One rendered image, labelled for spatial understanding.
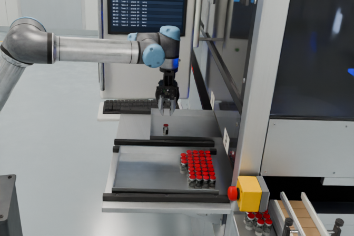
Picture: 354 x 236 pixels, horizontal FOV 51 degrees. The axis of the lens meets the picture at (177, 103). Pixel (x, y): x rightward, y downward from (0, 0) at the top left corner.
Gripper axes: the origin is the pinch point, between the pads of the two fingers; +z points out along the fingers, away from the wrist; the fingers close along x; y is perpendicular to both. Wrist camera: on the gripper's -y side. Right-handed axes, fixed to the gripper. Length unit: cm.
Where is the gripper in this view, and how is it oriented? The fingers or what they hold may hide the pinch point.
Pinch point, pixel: (166, 111)
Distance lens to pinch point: 151.4
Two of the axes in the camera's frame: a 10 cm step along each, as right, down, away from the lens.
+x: 10.0, 0.3, 0.6
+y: 0.5, 4.1, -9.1
